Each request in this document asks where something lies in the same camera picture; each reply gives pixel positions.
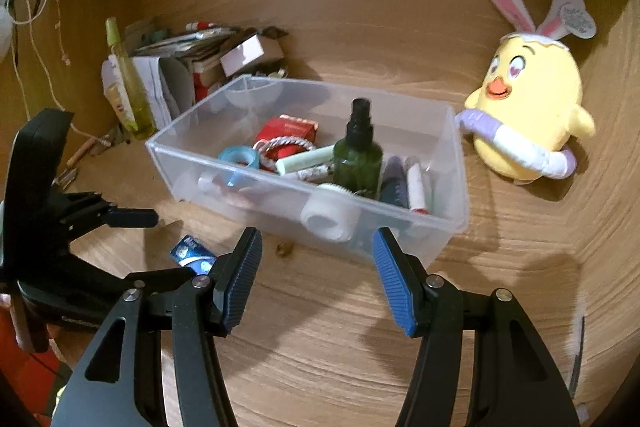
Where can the white roll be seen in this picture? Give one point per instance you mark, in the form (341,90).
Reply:
(325,212)

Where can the clear plastic box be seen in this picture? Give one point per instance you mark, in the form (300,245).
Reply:
(440,167)

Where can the white folded leaflet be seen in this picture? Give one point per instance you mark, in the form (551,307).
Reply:
(160,87)

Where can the blue foil packet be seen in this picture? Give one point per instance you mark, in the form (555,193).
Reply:
(190,252)

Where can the dark green spray bottle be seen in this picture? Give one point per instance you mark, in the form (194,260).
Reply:
(357,162)

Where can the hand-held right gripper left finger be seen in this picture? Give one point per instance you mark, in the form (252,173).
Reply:
(242,282)

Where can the white ceramic bowl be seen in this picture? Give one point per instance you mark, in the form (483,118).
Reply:
(260,94)

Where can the small red box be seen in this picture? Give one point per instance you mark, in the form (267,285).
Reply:
(207,89)

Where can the pale pink box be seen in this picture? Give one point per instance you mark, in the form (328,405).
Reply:
(245,52)

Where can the red white marker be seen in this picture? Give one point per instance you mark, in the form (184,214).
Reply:
(185,42)

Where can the small brown object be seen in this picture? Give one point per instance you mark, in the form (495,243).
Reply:
(285,249)

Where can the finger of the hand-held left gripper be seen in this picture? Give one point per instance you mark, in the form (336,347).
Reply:
(130,218)
(165,279)

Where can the yellow-green spray bottle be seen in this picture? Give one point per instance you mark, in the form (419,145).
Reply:
(135,102)

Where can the pile of polished stones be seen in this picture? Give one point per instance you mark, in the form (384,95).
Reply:
(272,72)

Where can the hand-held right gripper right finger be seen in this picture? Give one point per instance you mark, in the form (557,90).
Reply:
(395,287)

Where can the white lip balm stick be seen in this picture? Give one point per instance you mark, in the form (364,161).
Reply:
(416,187)

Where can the pale pink tube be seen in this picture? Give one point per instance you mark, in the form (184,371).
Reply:
(207,182)

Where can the tan sunscreen bottle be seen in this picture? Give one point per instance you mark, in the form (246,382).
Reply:
(117,99)

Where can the blue tape roll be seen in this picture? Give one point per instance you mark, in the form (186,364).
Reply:
(232,154)

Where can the red marker pen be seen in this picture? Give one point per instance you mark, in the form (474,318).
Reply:
(202,26)

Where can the small metal tool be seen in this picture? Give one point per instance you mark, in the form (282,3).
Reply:
(67,178)

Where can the person's left hand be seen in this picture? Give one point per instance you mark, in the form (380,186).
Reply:
(16,322)

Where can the red clothing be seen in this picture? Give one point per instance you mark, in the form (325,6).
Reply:
(35,372)

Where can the mint green tube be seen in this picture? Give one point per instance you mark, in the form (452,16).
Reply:
(305,160)

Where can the light blue tube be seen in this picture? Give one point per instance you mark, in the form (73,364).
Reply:
(432,189)

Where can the purple marker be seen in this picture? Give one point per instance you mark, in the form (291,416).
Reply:
(395,187)

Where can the white patterned pen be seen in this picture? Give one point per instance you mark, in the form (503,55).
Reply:
(315,174)

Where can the yellow chick plush toy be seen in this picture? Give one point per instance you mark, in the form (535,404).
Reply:
(530,107)

